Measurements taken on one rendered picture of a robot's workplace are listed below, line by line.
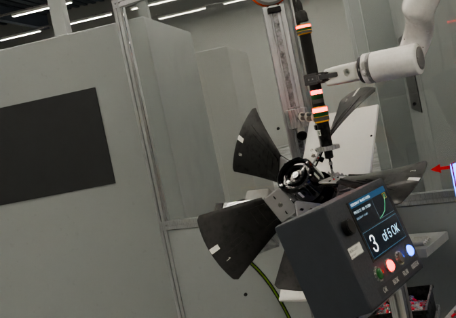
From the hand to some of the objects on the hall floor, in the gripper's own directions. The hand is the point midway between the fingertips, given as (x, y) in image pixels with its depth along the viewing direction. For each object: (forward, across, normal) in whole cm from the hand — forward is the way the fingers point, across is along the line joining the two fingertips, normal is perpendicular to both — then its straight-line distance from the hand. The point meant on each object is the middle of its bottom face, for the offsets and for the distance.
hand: (314, 78), depth 211 cm
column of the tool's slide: (+38, -59, +149) cm, 165 cm away
